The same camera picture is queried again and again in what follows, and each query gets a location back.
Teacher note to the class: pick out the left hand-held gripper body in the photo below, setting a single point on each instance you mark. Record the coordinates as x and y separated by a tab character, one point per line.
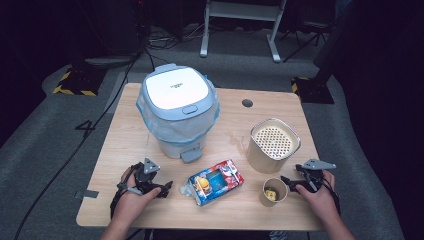
146	176

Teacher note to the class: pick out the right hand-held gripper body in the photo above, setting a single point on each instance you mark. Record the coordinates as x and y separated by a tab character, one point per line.
313	175

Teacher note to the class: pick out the brown paper cup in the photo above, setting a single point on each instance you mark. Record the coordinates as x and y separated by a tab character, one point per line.
266	200

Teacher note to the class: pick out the colourful snack packet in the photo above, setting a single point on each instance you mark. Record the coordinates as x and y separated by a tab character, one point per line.
215	181

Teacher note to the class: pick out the person's right hand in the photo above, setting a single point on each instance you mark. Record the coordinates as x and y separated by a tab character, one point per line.
320	203

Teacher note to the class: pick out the person's left hand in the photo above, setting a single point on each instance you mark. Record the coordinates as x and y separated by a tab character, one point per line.
131	205

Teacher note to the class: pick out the yellow food scrap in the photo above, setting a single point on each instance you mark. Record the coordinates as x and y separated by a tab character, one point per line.
271	194

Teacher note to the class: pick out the beige canister with perforated strainer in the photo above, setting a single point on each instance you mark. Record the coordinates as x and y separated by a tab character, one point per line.
263	160

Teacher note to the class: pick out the translucent blue bin liner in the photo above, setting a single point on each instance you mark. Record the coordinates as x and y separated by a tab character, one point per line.
181	130

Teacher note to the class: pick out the grey tape strip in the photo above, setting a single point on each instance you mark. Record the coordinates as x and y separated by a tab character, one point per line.
87	193

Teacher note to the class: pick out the black and yellow striped base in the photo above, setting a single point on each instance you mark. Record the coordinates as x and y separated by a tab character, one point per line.
78	83
311	90

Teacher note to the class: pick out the grey flat stand base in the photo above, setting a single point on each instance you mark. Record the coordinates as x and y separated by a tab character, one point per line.
110	61

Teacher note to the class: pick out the black tripod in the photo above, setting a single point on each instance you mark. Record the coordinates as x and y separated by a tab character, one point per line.
310	31

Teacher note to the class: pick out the white metal stand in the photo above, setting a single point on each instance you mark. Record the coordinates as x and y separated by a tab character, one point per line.
245	10

